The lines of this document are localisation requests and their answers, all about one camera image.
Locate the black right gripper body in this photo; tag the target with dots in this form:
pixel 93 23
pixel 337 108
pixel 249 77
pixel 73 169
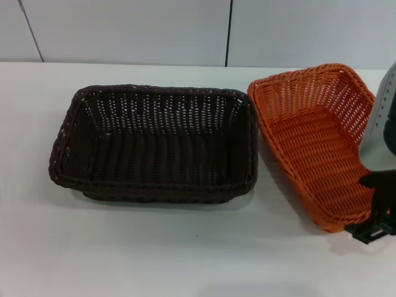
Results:
pixel 382 191

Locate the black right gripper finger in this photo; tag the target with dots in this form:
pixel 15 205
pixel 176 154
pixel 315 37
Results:
pixel 392 222
pixel 368 233

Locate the orange wicker basket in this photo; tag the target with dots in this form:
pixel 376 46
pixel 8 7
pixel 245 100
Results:
pixel 312 136

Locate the dark brown wicker basket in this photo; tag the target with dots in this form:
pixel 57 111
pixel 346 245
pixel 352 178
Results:
pixel 154 148

